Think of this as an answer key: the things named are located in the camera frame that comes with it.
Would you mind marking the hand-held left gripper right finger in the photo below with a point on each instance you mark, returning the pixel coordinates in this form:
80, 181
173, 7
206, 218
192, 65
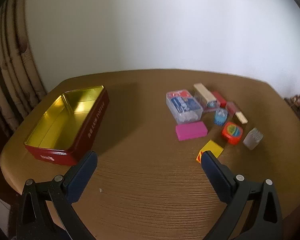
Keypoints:
216, 177

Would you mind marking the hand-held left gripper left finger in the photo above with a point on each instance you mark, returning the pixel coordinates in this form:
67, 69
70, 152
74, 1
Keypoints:
81, 177

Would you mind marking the yellow block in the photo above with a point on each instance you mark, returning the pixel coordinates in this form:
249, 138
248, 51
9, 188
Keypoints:
212, 148

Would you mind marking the orange rounded square box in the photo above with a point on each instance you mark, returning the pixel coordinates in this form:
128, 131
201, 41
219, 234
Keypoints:
231, 132

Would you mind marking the red tin box gold inside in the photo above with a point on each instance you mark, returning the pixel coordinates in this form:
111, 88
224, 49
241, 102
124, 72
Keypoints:
90, 130

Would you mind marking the white striped box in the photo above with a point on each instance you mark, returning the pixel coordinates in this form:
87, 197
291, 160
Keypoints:
252, 140

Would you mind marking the pink block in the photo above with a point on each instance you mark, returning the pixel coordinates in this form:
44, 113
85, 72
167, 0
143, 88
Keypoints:
190, 130

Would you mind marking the small blue box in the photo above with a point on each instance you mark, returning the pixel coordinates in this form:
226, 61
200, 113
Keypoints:
220, 117

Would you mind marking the red block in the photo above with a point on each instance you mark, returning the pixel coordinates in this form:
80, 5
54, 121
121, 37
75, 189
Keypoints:
220, 98

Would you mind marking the clear box blue red label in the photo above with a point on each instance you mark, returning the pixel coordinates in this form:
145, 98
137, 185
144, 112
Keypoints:
183, 105

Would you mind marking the long clear plastic box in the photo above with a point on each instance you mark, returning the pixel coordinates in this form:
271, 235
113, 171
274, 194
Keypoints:
203, 93

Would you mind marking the beige patterned curtain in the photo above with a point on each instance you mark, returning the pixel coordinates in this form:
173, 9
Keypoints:
12, 67

